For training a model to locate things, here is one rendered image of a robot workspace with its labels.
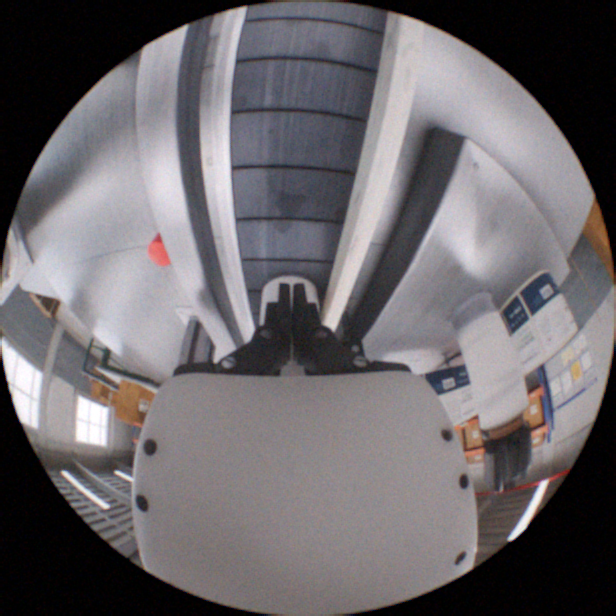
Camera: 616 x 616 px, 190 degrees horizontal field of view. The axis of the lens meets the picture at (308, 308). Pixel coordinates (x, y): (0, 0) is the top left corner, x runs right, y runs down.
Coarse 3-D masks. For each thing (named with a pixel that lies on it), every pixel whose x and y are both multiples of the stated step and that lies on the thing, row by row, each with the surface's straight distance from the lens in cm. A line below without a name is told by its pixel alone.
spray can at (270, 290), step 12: (276, 276) 17; (288, 276) 17; (300, 276) 17; (264, 288) 18; (276, 288) 16; (312, 288) 17; (264, 300) 17; (276, 300) 15; (312, 300) 16; (264, 312) 16; (288, 372) 12; (300, 372) 13
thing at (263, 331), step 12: (264, 324) 9; (252, 336) 9; (264, 336) 9; (276, 336) 9; (252, 348) 8; (264, 348) 8; (276, 348) 8; (252, 360) 8; (264, 360) 8; (240, 372) 7; (252, 372) 7; (264, 372) 7; (276, 372) 10
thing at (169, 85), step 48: (144, 48) 7; (192, 48) 6; (144, 96) 6; (192, 96) 6; (144, 144) 6; (192, 144) 6; (192, 192) 6; (192, 240) 6; (192, 288) 7; (240, 336) 12
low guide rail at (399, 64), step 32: (416, 32) 13; (384, 64) 12; (416, 64) 11; (384, 96) 10; (384, 128) 10; (384, 160) 10; (352, 192) 12; (384, 192) 10; (352, 224) 11; (352, 256) 12
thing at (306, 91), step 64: (320, 0) 17; (256, 64) 14; (320, 64) 13; (256, 128) 13; (320, 128) 13; (256, 192) 14; (320, 192) 14; (256, 256) 16; (320, 256) 16; (256, 320) 23
